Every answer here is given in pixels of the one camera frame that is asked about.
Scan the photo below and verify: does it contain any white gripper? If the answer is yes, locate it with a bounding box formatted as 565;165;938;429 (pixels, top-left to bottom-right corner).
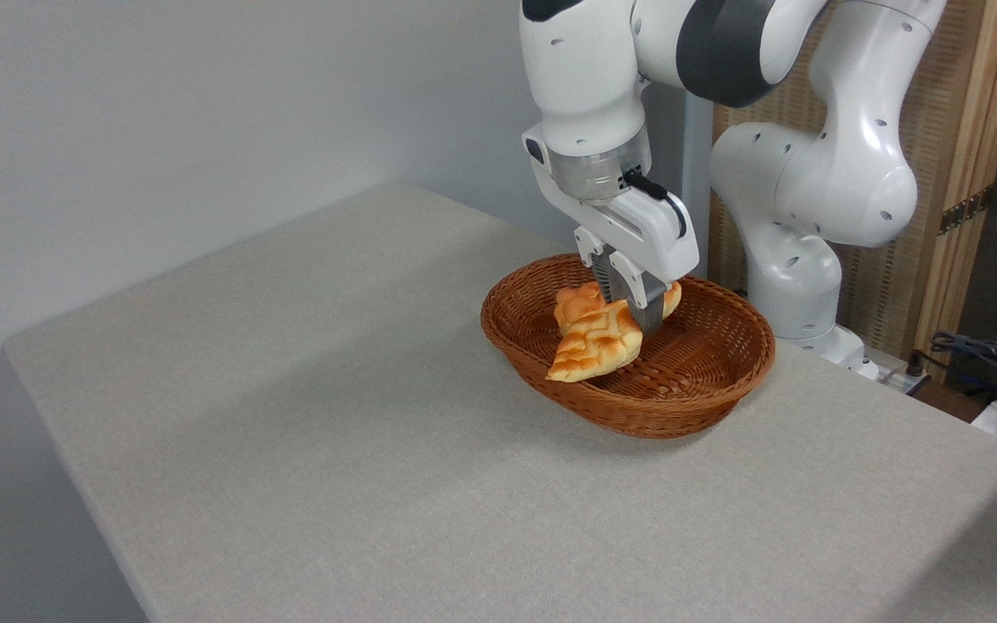
522;124;701;337

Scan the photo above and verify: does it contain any long braided bread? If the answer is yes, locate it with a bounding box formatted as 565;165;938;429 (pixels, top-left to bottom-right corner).
546;279;684;383

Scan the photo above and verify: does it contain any grey vertical pole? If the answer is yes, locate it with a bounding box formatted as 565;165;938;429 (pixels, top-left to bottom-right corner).
679;87;717;279

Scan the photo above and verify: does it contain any metal screen hinge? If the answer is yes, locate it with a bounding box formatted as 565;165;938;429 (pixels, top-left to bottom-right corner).
938;184;995;236

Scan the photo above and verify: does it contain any bundle of dark cables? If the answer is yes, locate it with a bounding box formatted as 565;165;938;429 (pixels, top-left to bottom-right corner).
928;300;997;401

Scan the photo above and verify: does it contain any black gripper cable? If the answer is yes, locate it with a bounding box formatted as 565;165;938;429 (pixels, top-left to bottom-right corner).
622;170;689;241

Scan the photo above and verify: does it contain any round knotted bread roll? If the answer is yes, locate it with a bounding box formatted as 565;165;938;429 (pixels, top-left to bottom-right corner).
554;282;608;335

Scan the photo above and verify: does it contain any brown wicker basket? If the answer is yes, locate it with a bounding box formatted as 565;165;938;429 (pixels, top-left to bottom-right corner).
480;252;776;440

